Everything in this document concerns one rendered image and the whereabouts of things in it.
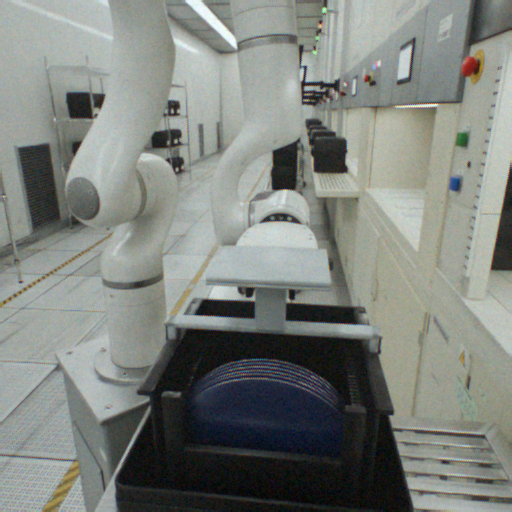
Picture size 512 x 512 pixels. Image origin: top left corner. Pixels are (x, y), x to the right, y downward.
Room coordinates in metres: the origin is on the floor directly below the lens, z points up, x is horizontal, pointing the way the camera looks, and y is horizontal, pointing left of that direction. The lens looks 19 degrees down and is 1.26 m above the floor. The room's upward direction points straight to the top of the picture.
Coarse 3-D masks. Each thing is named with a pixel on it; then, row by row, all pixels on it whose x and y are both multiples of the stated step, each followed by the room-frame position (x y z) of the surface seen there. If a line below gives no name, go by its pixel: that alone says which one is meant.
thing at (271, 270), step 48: (288, 288) 0.36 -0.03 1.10; (192, 336) 0.46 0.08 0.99; (240, 336) 0.52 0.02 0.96; (288, 336) 0.51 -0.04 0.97; (336, 336) 0.40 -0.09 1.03; (144, 384) 0.34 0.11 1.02; (192, 384) 0.42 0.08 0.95; (336, 384) 0.51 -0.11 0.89; (384, 384) 0.34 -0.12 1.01; (192, 480) 0.33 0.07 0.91; (240, 480) 0.32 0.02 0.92; (288, 480) 0.32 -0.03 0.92; (336, 480) 0.31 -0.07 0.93
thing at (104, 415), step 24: (72, 360) 0.77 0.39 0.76; (72, 384) 0.74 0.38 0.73; (96, 384) 0.69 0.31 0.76; (120, 384) 0.69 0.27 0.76; (72, 408) 0.76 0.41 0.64; (96, 408) 0.62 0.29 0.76; (120, 408) 0.62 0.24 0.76; (144, 408) 0.64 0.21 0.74; (96, 432) 0.63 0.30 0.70; (120, 432) 0.61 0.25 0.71; (96, 456) 0.65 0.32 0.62; (120, 456) 0.61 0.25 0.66; (96, 480) 0.66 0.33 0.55; (96, 504) 0.69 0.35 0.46
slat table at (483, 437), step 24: (408, 432) 0.57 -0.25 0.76; (432, 432) 0.57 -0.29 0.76; (456, 432) 0.56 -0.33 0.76; (480, 432) 0.56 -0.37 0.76; (408, 456) 0.51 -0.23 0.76; (432, 456) 0.51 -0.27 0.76; (456, 456) 0.51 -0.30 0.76; (480, 456) 0.51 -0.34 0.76; (504, 456) 0.51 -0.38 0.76; (408, 480) 0.47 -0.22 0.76; (432, 480) 0.47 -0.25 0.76; (480, 480) 0.56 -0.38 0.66; (504, 480) 0.47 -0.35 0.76; (432, 504) 0.43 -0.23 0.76; (456, 504) 0.43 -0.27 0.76; (480, 504) 0.43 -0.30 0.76; (504, 504) 0.43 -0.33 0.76
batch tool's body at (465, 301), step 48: (480, 0) 1.01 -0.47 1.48; (480, 48) 0.98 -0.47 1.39; (480, 96) 0.94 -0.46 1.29; (480, 144) 0.90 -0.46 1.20; (480, 192) 0.84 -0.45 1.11; (480, 240) 0.84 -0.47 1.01; (432, 288) 1.04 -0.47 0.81; (480, 288) 0.84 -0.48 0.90; (432, 336) 0.98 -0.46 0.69; (480, 336) 0.73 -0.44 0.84; (432, 384) 0.94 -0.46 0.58; (480, 384) 0.70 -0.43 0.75
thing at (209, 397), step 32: (224, 384) 0.35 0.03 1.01; (256, 384) 0.34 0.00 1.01; (288, 384) 0.34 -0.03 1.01; (192, 416) 0.35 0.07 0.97; (224, 416) 0.35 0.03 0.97; (256, 416) 0.34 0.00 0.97; (288, 416) 0.34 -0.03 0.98; (320, 416) 0.34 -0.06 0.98; (256, 448) 0.34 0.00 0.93; (288, 448) 0.34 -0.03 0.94; (320, 448) 0.34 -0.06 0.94
